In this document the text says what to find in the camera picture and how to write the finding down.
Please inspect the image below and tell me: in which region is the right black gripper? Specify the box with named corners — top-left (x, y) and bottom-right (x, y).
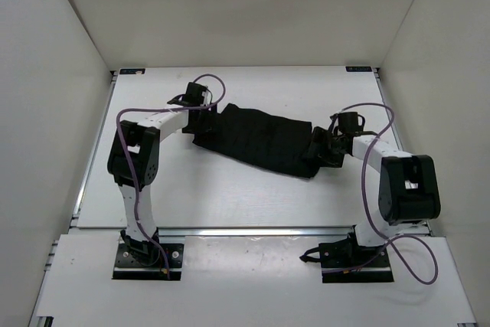
top-left (302, 127), bottom-right (346, 168)

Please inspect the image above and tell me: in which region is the black pleated skirt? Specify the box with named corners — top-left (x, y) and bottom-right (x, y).
top-left (193, 103), bottom-right (319, 179)

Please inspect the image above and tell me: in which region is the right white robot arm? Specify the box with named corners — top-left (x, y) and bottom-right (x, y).
top-left (306, 112), bottom-right (441, 266)

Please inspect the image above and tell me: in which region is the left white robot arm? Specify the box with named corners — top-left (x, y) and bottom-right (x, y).
top-left (107, 81), bottom-right (217, 264)

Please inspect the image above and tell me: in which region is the left corner label sticker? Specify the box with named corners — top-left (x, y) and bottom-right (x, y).
top-left (119, 68), bottom-right (145, 75)

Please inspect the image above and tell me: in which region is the corner label sticker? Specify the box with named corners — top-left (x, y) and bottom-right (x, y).
top-left (345, 66), bottom-right (372, 73)
top-left (119, 68), bottom-right (145, 75)

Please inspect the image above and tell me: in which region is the right corner label sticker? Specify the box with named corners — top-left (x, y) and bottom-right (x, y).
top-left (345, 66), bottom-right (372, 73)

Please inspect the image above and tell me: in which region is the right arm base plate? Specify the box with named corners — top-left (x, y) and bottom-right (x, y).
top-left (299, 234), bottom-right (394, 284)

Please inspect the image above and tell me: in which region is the aluminium table rail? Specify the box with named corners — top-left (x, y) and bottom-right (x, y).
top-left (68, 225), bottom-right (361, 239)

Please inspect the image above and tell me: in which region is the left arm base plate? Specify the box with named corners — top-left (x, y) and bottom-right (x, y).
top-left (112, 240), bottom-right (185, 281)

